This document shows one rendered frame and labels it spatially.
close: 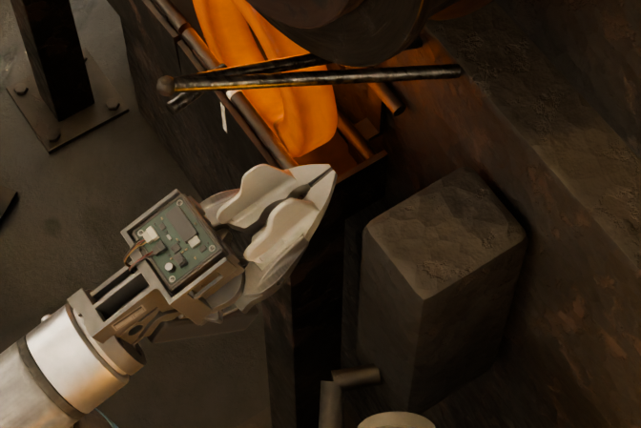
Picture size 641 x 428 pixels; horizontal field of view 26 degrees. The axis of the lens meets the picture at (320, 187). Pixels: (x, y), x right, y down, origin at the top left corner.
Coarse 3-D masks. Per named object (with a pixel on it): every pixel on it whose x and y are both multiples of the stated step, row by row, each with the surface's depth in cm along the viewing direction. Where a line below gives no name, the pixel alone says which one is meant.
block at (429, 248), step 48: (432, 192) 100; (480, 192) 100; (384, 240) 98; (432, 240) 98; (480, 240) 98; (384, 288) 101; (432, 288) 96; (480, 288) 99; (384, 336) 107; (432, 336) 101; (480, 336) 108; (384, 384) 114; (432, 384) 111
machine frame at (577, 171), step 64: (512, 0) 97; (576, 0) 89; (640, 0) 83; (384, 64) 108; (512, 64) 96; (576, 64) 94; (640, 64) 87; (192, 128) 175; (384, 128) 115; (448, 128) 103; (512, 128) 94; (576, 128) 94; (640, 128) 90; (512, 192) 99; (576, 192) 91; (640, 192) 91; (576, 256) 95; (640, 256) 89; (512, 320) 112; (576, 320) 101; (640, 320) 92; (512, 384) 119; (576, 384) 107; (640, 384) 97
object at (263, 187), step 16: (256, 176) 102; (272, 176) 103; (288, 176) 105; (304, 176) 105; (320, 176) 105; (240, 192) 103; (256, 192) 104; (272, 192) 105; (288, 192) 105; (304, 192) 106; (224, 208) 103; (240, 208) 105; (256, 208) 105; (272, 208) 106; (240, 224) 105; (256, 224) 105
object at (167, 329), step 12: (240, 312) 111; (252, 312) 112; (168, 324) 104; (180, 324) 105; (192, 324) 106; (204, 324) 108; (216, 324) 109; (228, 324) 110; (240, 324) 112; (156, 336) 104; (168, 336) 105; (180, 336) 107; (192, 336) 108
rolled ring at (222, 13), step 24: (216, 0) 114; (240, 0) 105; (216, 24) 116; (240, 24) 117; (264, 24) 103; (216, 48) 117; (240, 48) 117; (264, 48) 105; (288, 48) 103; (264, 96) 117; (288, 96) 106; (312, 96) 105; (264, 120) 115; (288, 120) 109; (312, 120) 106; (336, 120) 108; (288, 144) 112; (312, 144) 109
